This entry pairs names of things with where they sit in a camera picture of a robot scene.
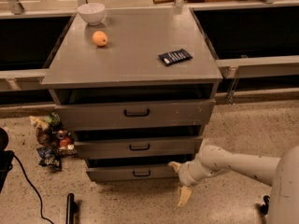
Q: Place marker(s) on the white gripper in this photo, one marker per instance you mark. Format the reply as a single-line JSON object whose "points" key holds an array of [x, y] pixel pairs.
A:
{"points": [[186, 175]]}

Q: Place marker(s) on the grey bottom drawer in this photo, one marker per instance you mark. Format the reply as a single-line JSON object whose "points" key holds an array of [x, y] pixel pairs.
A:
{"points": [[105, 172]]}

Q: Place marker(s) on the grey drawer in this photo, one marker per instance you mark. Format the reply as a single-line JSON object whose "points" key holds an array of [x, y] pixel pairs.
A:
{"points": [[140, 147], [105, 172], [133, 115]]}

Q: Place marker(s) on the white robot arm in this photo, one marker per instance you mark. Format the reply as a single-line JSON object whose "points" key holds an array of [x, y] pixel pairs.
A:
{"points": [[281, 174]]}

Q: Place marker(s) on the grey middle drawer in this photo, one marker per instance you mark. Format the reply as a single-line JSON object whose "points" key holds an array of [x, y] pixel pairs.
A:
{"points": [[140, 147]]}

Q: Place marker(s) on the grey top drawer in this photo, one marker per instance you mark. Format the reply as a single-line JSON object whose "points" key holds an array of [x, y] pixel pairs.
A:
{"points": [[133, 115]]}

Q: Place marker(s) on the grey drawer cabinet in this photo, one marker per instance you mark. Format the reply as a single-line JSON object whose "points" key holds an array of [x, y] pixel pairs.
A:
{"points": [[127, 69]]}

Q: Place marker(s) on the black right base leg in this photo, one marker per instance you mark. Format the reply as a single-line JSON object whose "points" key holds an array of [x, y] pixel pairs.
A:
{"points": [[265, 206]]}

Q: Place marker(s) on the black base leg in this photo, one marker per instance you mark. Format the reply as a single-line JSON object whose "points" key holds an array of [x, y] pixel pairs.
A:
{"points": [[265, 206], [71, 209]]}

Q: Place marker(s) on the black left base leg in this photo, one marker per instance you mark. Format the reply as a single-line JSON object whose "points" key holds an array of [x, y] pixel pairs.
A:
{"points": [[71, 209]]}

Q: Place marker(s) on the pile of snack bags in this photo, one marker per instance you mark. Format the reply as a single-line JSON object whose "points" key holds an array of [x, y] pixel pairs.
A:
{"points": [[49, 132]]}

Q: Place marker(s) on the blue chip bag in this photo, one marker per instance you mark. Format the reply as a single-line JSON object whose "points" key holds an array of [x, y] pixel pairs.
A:
{"points": [[49, 157]]}

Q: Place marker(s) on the orange fruit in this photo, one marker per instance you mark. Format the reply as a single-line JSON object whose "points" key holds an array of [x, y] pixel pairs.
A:
{"points": [[99, 38]]}

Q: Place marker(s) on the black device at left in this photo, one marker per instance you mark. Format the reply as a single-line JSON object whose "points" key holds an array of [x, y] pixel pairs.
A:
{"points": [[6, 157]]}

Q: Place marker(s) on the white bowl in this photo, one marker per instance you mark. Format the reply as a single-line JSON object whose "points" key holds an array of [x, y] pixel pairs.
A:
{"points": [[92, 13]]}

